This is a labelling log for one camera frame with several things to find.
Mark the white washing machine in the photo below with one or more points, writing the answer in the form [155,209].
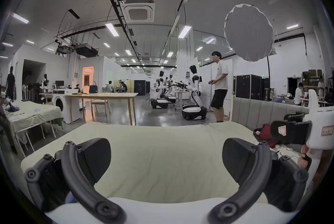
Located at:
[64,107]

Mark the red bag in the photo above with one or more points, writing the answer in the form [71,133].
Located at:
[264,135]

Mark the black flight cases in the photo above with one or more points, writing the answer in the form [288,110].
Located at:
[248,87]

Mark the person's right hand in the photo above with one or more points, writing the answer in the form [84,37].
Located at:
[304,157]

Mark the wooden table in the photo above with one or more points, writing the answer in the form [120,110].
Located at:
[104,95]

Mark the white humanoid robot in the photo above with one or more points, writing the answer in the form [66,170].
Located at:
[160,92]
[194,92]
[171,90]

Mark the round softbox lamp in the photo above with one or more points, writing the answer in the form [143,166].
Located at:
[249,32]

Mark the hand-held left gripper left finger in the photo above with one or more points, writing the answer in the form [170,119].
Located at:
[78,176]

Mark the bed with pale green sheet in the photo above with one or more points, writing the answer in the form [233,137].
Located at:
[167,155]

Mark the grey padded headboard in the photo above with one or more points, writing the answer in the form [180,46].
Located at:
[250,110]

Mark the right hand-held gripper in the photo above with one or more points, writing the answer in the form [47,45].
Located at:
[322,129]

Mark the shelf with cartons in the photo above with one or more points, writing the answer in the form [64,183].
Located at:
[311,78]

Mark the table under pale sheet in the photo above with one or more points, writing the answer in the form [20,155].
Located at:
[31,114]

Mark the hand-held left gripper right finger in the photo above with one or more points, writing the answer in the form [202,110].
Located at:
[257,176]

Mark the wooden chair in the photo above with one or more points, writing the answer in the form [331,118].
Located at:
[100,105]

